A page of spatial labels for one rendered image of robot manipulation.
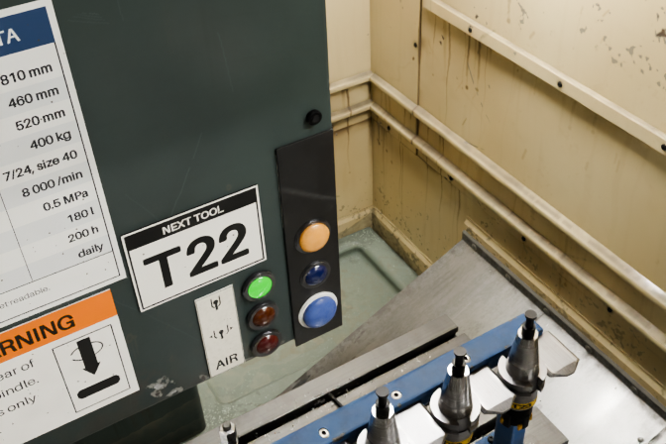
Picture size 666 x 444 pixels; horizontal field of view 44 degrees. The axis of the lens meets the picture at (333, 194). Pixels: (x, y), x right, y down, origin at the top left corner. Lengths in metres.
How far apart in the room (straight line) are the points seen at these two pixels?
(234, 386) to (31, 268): 1.43
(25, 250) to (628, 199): 1.08
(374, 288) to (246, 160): 1.59
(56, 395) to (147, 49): 0.26
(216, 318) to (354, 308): 1.46
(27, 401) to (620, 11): 1.00
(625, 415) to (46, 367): 1.20
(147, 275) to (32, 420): 0.13
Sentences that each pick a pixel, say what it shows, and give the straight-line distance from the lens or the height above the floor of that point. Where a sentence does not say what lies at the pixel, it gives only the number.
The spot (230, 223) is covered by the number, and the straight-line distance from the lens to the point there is 0.57.
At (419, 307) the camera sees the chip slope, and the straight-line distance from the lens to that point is 1.81.
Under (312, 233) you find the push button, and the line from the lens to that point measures 0.61.
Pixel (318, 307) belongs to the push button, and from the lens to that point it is 0.66.
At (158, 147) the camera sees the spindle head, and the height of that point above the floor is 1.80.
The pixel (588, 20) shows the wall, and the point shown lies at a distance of 1.36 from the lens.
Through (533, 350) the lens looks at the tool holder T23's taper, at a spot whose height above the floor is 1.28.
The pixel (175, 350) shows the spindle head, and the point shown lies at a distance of 0.63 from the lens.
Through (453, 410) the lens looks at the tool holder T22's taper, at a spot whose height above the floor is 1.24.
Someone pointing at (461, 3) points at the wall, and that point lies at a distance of 1.60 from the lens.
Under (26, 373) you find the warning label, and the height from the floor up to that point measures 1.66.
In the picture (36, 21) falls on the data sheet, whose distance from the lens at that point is 0.46.
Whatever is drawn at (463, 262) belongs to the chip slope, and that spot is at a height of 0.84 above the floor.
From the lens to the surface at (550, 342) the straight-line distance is 1.18.
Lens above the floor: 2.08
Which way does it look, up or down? 38 degrees down
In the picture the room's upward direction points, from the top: 3 degrees counter-clockwise
